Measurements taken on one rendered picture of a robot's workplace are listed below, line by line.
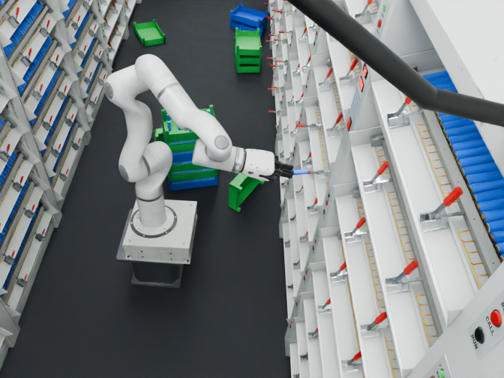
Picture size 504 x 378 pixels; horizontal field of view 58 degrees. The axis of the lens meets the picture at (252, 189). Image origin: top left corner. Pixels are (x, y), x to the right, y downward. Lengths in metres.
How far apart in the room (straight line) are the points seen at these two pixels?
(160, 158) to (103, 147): 1.32
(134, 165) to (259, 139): 1.52
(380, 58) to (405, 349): 0.58
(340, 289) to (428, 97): 0.96
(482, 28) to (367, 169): 0.47
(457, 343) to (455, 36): 0.44
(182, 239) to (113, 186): 0.94
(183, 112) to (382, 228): 0.75
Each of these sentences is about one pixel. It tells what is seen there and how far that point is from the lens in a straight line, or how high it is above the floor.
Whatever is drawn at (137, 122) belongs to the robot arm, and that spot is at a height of 1.00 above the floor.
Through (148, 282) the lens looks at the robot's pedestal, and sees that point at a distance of 2.47.
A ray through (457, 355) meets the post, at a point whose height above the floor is 1.54.
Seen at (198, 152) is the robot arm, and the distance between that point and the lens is 1.45.
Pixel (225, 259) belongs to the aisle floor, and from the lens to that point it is 2.55.
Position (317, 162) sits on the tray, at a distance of 1.75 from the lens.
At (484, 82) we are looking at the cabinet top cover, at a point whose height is 1.79.
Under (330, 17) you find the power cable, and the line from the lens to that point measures 0.45.
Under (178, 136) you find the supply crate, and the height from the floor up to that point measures 0.44.
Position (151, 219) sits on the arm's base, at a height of 0.47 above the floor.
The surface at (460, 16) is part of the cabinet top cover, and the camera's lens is 0.85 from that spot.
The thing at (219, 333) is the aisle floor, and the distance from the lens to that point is 2.34.
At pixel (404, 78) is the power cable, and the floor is 1.86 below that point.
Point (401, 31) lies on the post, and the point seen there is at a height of 1.66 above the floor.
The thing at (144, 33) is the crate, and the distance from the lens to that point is 4.44.
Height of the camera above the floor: 2.11
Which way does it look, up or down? 47 degrees down
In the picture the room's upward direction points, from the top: 6 degrees clockwise
